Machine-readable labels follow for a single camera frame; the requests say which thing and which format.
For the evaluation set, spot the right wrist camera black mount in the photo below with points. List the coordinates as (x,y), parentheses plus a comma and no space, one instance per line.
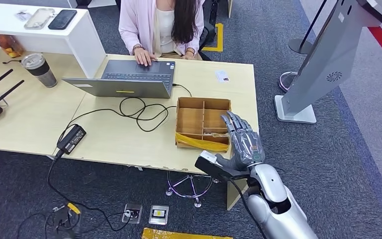
(210,168)

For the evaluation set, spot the steel tumbler with lid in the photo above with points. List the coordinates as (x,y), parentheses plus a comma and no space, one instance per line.
(43,74)

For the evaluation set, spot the black office chair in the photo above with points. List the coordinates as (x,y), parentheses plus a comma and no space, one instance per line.
(210,23)

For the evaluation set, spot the clear plastic stand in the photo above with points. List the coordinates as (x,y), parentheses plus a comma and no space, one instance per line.
(1,101)

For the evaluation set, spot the clear phone case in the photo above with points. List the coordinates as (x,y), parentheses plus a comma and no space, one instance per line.
(39,18)

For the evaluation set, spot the white ID card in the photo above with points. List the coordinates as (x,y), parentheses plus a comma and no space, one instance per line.
(222,76)

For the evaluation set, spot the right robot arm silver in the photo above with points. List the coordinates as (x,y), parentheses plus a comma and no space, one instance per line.
(276,217)

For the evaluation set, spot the black smartphone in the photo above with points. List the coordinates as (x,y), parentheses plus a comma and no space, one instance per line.
(62,19)

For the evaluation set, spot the person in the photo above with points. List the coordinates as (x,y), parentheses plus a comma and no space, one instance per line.
(138,23)

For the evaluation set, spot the cardboard divider box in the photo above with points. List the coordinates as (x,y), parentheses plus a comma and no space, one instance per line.
(189,120)

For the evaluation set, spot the black stanchion pole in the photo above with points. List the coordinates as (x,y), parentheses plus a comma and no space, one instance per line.
(299,45)

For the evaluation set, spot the person's left hand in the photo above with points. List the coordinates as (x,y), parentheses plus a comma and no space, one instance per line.
(189,56)

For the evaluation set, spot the chrome stool base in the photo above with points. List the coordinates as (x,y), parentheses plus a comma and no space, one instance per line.
(197,204)

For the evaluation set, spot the floor socket with plugs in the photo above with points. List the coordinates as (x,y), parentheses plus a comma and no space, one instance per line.
(137,219)

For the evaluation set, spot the small clear packet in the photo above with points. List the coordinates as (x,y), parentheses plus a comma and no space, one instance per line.
(23,15)

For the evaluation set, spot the grey kiosk stand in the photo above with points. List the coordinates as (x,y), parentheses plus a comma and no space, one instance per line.
(332,52)

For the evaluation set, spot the person's right hand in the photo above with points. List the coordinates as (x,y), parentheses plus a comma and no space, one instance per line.
(143,57)

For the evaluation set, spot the person's left forearm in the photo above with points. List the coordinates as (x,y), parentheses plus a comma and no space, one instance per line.
(196,41)

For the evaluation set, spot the right robot hand grey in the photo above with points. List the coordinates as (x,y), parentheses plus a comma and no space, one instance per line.
(247,145)

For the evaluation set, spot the left robot hand grey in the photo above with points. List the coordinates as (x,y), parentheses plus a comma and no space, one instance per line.
(64,219)

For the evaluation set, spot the grey laptop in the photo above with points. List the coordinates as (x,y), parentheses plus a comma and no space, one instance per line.
(128,88)

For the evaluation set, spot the orange snack bag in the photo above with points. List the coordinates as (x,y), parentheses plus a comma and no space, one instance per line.
(9,44)

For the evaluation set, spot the person's right forearm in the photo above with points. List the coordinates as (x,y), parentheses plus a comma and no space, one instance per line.
(130,38)

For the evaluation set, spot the chrome round base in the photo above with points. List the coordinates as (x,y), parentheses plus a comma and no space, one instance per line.
(286,80)

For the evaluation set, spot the black power adapter brick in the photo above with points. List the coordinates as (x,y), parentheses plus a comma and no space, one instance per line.
(71,139)

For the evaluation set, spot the white desk shelf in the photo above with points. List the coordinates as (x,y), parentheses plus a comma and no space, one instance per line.
(79,43)

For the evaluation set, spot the light wood desk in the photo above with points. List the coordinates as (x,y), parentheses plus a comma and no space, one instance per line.
(29,122)
(118,142)

